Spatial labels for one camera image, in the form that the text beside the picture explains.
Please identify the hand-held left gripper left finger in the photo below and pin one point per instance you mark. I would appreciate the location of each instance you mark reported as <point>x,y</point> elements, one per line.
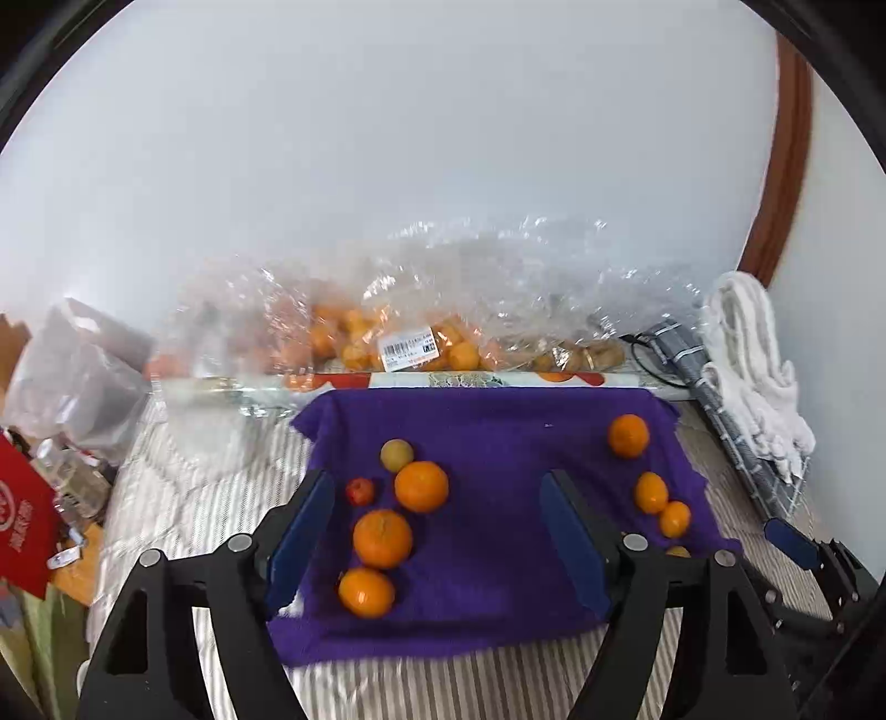
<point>304,536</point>

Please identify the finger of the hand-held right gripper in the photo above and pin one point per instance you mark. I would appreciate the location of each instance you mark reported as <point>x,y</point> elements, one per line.
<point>792,540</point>

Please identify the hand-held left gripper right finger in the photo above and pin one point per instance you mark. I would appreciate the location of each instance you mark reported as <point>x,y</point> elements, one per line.
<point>571,540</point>

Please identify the small red fruit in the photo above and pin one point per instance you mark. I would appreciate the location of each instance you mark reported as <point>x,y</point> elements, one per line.
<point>360,491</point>

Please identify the oval orange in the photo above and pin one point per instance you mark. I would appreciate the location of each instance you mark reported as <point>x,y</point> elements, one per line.
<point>651,492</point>
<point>675,519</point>
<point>678,552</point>

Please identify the small green fruit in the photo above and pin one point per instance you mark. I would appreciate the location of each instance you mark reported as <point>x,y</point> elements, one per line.
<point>396,455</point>

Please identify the large round orange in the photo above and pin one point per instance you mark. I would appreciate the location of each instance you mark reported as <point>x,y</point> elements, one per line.
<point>421,486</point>

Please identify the purple towel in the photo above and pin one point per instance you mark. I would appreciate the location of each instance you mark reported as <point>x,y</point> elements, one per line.
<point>498,484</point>

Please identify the grey striped cloth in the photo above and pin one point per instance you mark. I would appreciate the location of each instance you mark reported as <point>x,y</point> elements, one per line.
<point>727,429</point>

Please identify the white towel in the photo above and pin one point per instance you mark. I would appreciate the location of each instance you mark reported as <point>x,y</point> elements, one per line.
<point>751,367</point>

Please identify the clear bag of brown nuts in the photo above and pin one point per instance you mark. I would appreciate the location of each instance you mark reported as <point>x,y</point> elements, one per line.
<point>574,346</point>

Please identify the long printed box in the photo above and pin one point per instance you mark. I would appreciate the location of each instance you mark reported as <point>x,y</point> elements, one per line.
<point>429,379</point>

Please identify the clear plastic bag of oranges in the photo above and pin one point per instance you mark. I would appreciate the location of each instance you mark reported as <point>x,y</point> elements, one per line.
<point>360,325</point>

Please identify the pile of small clutter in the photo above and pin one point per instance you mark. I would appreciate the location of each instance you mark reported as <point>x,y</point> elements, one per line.
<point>73,478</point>

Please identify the translucent white plastic bag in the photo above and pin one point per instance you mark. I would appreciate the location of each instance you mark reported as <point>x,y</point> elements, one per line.
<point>76,374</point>

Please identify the red carton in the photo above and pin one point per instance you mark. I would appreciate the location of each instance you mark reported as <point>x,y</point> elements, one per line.
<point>24,526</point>

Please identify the brown cardboard box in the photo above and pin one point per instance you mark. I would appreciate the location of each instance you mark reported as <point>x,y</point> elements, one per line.
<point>12,346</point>

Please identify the brown wooden frame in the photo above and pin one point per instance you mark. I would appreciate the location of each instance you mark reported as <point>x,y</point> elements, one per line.
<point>785,159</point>

